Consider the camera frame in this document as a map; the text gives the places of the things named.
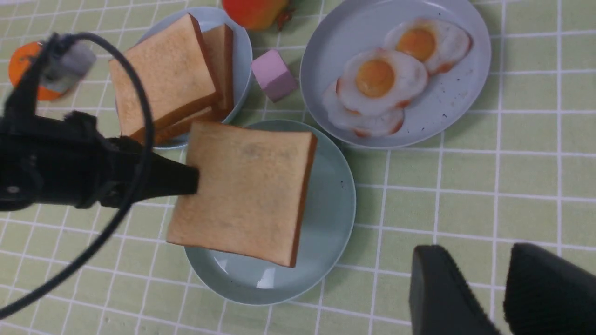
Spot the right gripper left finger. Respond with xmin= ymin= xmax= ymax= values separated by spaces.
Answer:
xmin=409 ymin=245 xmax=500 ymax=335

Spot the fried egg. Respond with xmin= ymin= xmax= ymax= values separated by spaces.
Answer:
xmin=336 ymin=47 xmax=429 ymax=117
xmin=322 ymin=82 xmax=405 ymax=137
xmin=383 ymin=17 xmax=473 ymax=75

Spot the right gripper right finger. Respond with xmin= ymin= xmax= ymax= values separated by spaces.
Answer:
xmin=504 ymin=242 xmax=596 ymax=335

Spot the black left camera cable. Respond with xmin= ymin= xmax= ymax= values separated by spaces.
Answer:
xmin=0 ymin=32 xmax=155 ymax=320

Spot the blue-grey bread plate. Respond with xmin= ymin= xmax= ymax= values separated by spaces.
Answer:
xmin=137 ymin=7 xmax=253 ymax=124

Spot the blue-grey egg plate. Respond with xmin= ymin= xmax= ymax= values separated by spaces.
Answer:
xmin=300 ymin=0 xmax=492 ymax=149

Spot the orange mandarin fruit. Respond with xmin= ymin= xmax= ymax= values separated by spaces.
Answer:
xmin=8 ymin=41 xmax=64 ymax=101

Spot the teal empty plate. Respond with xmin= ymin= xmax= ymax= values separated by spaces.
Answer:
xmin=185 ymin=120 xmax=356 ymax=306

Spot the pink-lilac cube block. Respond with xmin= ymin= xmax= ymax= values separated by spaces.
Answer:
xmin=251 ymin=49 xmax=298 ymax=102

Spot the red tomato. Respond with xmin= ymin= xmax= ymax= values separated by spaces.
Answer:
xmin=221 ymin=0 xmax=295 ymax=32

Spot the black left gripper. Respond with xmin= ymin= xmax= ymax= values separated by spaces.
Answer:
xmin=0 ymin=112 xmax=200 ymax=212

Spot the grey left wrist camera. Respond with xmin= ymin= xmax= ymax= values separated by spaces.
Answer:
xmin=40 ymin=42 xmax=97 ymax=95

